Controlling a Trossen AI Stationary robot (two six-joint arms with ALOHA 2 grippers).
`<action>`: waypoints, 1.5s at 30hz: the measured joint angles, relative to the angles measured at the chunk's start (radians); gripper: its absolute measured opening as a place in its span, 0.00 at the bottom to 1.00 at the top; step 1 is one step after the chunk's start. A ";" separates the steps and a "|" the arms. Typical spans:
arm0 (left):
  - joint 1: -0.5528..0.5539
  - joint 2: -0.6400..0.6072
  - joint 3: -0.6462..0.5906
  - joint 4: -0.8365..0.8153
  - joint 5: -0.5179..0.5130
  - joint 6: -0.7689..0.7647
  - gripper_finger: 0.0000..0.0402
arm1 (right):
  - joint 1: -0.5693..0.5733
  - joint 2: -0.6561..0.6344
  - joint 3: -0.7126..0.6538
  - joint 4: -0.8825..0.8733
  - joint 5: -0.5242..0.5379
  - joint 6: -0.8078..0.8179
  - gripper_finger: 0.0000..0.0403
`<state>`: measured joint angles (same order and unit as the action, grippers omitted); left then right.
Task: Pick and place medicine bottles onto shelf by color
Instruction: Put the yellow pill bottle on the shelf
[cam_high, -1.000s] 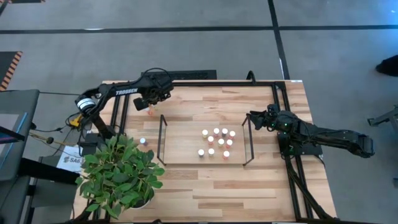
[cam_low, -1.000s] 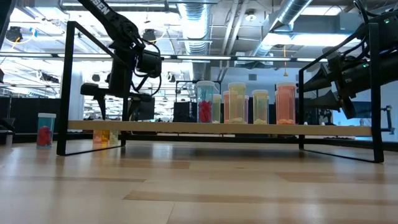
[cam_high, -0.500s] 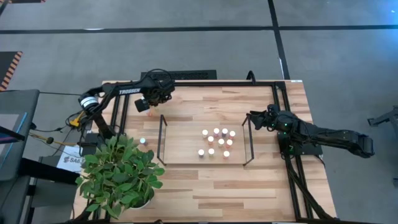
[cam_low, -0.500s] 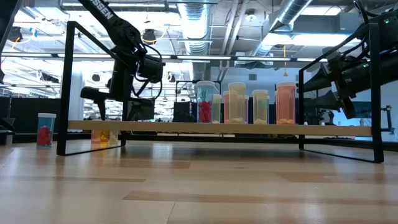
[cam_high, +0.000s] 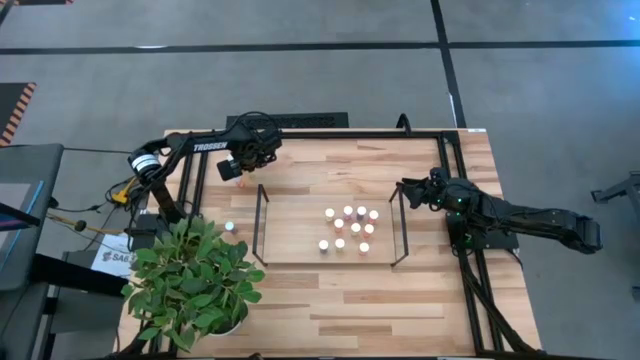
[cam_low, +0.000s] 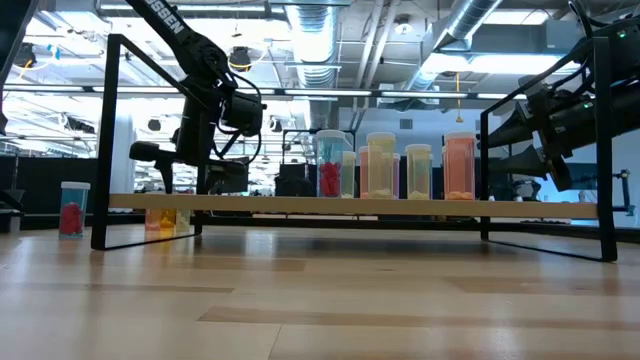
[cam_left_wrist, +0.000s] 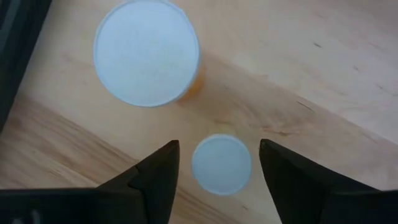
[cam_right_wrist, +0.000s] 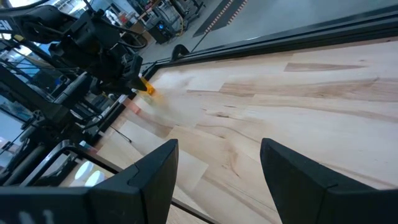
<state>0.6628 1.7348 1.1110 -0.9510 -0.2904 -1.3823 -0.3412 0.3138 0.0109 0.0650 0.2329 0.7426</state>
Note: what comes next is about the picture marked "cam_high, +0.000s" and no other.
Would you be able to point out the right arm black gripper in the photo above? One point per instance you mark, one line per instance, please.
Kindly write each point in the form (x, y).
(437, 190)

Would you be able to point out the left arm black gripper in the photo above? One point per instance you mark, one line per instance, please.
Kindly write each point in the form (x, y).
(259, 157)

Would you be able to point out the purple medicine bottle white cap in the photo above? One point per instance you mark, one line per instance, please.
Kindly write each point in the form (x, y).
(361, 211)
(229, 226)

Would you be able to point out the orange medicine bottle white cap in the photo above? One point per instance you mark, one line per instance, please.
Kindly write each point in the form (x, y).
(368, 229)

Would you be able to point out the pink liquid bottle white cap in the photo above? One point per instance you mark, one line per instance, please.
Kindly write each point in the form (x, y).
(364, 247)

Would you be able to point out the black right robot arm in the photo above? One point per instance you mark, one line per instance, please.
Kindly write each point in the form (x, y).
(525, 220)

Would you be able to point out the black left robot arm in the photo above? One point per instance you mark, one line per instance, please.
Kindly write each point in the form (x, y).
(200, 146)

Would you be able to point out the black framed clear shelf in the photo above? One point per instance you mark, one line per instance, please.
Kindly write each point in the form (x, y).
(295, 235)

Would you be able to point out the black perforated floor mat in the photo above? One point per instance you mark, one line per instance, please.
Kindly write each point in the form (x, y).
(310, 120)

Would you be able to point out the black table clamp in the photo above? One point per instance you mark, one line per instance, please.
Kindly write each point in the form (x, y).
(403, 122)

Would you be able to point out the green leafy plant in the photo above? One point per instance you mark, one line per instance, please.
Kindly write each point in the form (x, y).
(195, 280)

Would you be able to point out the white plant pot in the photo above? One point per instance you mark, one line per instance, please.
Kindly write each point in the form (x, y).
(227, 331)

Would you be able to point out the white printed paper sheet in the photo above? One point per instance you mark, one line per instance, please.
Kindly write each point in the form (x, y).
(112, 260)

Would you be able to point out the black stand leg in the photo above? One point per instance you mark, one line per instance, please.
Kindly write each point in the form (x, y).
(620, 190)

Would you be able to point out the grey side cabinet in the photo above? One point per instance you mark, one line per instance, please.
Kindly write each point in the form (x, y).
(30, 165)

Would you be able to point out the black floor mat striped border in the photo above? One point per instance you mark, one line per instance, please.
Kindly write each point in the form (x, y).
(10, 107)

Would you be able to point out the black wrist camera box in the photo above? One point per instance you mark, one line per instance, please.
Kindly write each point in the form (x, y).
(227, 172)

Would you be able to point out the black aluminium rig frame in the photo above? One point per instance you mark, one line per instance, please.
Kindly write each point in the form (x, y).
(350, 135)

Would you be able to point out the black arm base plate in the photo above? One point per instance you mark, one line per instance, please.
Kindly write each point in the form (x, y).
(505, 246)

